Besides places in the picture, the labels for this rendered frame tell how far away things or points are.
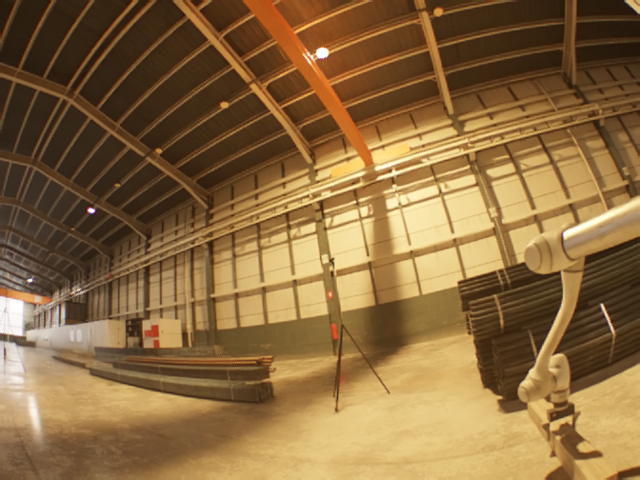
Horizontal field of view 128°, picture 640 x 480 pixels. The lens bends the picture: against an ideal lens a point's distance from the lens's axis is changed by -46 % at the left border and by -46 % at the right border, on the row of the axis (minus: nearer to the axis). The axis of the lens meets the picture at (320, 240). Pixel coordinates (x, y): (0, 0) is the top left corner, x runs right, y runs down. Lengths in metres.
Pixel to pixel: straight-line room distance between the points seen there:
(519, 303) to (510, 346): 0.32
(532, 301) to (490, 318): 0.36
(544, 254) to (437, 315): 8.40
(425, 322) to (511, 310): 7.25
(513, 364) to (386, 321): 7.68
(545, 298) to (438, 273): 7.46
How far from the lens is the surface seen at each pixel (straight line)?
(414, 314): 9.37
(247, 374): 5.33
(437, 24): 10.70
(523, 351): 2.17
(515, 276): 2.75
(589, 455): 1.28
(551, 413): 1.46
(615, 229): 0.91
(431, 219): 9.96
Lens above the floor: 0.78
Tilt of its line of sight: 19 degrees up
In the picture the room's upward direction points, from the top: 8 degrees counter-clockwise
